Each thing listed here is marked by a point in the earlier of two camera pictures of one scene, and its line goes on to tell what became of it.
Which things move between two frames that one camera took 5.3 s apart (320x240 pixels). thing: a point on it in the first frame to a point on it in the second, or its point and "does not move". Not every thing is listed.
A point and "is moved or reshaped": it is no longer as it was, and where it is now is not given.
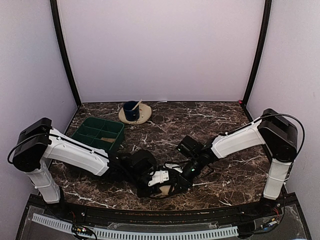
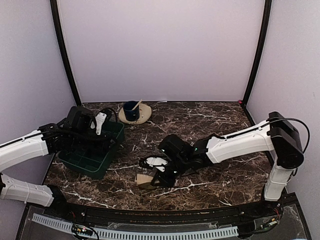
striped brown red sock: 165,189 is moved or reshaped
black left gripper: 141,193 to 105,139
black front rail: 96,214 does not move
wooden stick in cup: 137,105 does not move
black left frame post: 57,24 does not move
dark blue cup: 132,115 does not move
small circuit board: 82,230 does not move
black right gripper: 184,182 to 166,181
